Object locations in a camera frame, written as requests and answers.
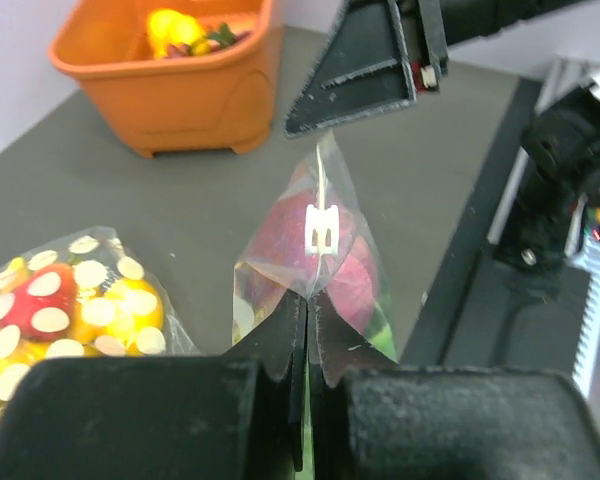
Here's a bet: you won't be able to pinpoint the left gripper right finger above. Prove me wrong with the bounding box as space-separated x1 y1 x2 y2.
307 293 600 479

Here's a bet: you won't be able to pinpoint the orange plastic bin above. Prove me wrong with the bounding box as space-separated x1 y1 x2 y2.
49 1 284 157

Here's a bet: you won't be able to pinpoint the fake red strawberries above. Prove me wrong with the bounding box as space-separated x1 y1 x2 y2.
163 22 252 59

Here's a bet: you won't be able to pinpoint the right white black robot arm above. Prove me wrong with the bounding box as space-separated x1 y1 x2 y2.
285 1 600 271

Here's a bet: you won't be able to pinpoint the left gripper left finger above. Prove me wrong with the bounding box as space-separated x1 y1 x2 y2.
0 292 308 479

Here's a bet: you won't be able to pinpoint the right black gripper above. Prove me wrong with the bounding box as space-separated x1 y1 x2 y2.
285 0 449 138

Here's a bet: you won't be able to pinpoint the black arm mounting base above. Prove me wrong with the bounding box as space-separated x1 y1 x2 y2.
401 80 590 375

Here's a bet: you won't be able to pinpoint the fake green lettuce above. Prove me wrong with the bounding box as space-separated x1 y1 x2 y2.
365 310 396 361

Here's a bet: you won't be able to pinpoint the polka dot bag with fruit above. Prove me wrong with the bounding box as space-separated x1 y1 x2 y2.
0 226 199 419

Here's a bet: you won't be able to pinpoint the yellow fake lemon upper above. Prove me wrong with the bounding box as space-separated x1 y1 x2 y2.
146 9 211 59

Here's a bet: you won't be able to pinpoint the grey slotted cable duct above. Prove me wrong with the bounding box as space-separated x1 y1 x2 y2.
572 237 600 398

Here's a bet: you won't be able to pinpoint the fake red onion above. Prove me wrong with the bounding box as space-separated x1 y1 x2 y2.
236 189 379 333

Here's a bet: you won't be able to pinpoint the polka dot bag with vegetables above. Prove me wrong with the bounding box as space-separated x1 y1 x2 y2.
231 128 399 480

